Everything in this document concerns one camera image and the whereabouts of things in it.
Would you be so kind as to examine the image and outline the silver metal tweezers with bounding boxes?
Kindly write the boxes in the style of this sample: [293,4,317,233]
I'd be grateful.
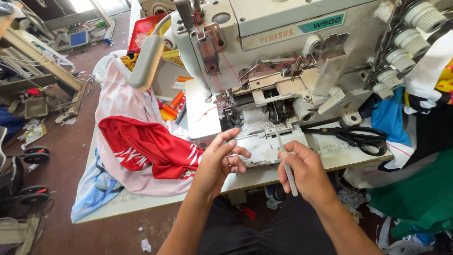
[275,128,299,197]

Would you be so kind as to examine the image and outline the person's black trousers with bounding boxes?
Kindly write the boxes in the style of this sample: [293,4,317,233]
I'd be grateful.
[197,193,338,255]

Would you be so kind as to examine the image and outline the white plastic chair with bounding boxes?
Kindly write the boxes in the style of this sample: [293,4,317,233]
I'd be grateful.
[92,50,129,85]

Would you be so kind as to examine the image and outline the black handled scissors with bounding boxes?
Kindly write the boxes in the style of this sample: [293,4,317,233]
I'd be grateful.
[302,126,388,157]

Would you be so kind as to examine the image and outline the pink garment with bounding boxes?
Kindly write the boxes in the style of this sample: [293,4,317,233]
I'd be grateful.
[95,57,199,197]

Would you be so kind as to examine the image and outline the wooden sewing table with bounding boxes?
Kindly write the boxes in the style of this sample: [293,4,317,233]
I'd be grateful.
[0,26,88,123]

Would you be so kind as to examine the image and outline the white machine lamp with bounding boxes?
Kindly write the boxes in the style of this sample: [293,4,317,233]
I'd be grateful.
[127,11,177,92]

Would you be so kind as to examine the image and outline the heap of fabric scraps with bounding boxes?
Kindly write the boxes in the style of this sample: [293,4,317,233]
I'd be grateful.
[338,170,453,255]

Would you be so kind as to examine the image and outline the white industrial sewing machine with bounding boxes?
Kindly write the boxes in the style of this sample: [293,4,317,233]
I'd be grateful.
[171,0,447,168]

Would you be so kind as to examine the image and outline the white sewing table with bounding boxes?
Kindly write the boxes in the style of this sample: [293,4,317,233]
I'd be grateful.
[75,0,394,224]

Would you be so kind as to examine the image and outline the group of orange thread spools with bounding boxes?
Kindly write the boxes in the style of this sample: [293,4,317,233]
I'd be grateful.
[156,75,193,122]

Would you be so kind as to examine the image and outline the person's right hand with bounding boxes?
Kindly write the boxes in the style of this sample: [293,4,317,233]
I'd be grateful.
[277,140,340,210]

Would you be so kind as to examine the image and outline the blue pedal stand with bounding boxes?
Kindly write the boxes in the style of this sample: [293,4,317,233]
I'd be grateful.
[53,0,117,50]

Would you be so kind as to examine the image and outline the green fabric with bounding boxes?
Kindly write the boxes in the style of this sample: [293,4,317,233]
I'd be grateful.
[368,148,453,238]

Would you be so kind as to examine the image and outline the red plastic tray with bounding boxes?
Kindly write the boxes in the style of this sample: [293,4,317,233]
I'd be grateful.
[127,13,167,54]

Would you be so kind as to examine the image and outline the light blue garment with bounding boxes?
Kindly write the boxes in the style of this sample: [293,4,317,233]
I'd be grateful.
[70,148,124,224]

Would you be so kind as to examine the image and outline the black stroller wheels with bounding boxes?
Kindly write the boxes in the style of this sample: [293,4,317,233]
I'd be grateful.
[0,146,51,207]

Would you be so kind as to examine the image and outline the blue fabric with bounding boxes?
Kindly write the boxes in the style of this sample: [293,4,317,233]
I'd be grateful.
[371,87,413,147]

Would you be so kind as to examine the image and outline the red white garment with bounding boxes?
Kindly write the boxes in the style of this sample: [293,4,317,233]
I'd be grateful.
[98,115,205,180]

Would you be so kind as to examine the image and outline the white black yellow garment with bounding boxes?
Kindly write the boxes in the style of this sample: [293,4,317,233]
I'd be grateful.
[403,30,453,115]

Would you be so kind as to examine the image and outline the person's left hand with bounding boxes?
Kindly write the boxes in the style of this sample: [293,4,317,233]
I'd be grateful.
[192,128,252,199]

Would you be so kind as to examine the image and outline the red thread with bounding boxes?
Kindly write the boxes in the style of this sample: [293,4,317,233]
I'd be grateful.
[193,11,319,96]

